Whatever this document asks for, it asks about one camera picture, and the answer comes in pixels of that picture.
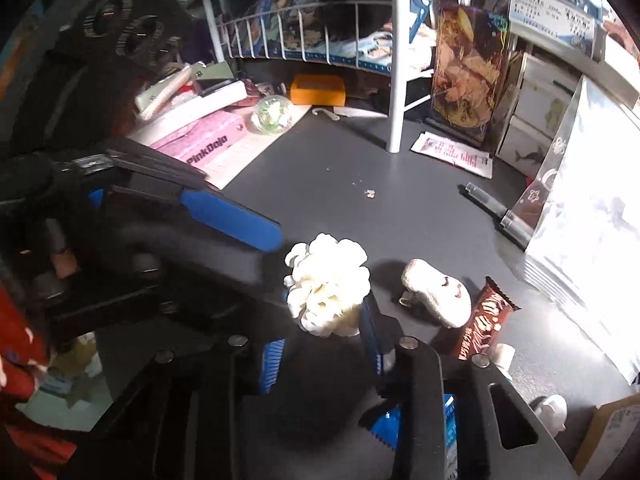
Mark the white fabric flower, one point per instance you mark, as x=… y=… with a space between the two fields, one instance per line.
x=325 y=285

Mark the white labelled box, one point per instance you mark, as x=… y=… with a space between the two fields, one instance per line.
x=550 y=15

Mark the white red printed sachet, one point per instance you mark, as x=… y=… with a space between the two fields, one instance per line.
x=450 y=152

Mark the person's left hand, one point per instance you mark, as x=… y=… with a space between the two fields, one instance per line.
x=65 y=263

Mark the black marker pen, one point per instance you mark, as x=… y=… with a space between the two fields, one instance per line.
x=515 y=227

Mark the blue white carton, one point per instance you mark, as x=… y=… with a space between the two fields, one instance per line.
x=451 y=435

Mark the clear plastic bag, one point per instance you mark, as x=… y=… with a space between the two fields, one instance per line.
x=585 y=240

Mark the clear glass ball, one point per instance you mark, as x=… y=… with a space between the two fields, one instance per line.
x=271 y=114

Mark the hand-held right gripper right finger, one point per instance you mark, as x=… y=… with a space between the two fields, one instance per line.
x=373 y=332

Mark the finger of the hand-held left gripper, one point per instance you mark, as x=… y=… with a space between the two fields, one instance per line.
x=235 y=220
x=200 y=262

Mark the beige plastic case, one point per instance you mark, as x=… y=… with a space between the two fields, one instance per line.
x=162 y=92

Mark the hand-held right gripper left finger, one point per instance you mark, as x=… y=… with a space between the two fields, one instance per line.
x=272 y=364

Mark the white paper strip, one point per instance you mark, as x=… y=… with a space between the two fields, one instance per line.
x=360 y=111

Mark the blue picture book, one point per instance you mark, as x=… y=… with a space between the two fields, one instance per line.
x=280 y=10

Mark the orange box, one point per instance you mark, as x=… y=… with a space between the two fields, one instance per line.
x=317 y=89

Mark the brown chocolate bar wrapper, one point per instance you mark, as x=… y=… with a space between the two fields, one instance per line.
x=482 y=325

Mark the white plastic hook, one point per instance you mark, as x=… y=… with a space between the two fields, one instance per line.
x=325 y=111

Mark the cardboard box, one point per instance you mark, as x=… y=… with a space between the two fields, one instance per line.
x=612 y=435

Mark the white plush hair clip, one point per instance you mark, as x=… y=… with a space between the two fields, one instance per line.
x=435 y=292

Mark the blue printed packet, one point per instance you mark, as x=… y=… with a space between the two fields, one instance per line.
x=360 y=52

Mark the pink box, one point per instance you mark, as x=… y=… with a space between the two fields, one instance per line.
x=200 y=137

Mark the white mini drawers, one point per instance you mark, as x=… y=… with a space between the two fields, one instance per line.
x=530 y=102

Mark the white long box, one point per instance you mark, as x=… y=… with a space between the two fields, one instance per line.
x=215 y=98

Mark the red patterned clothing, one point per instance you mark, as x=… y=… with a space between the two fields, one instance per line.
x=17 y=350

